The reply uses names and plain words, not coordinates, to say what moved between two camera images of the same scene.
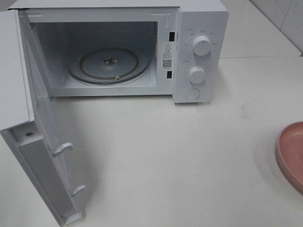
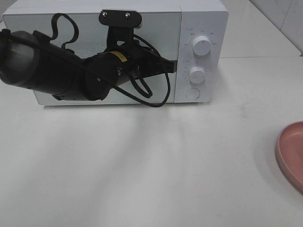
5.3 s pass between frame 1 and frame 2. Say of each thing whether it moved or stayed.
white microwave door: moved
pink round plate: stayed
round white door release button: stayed
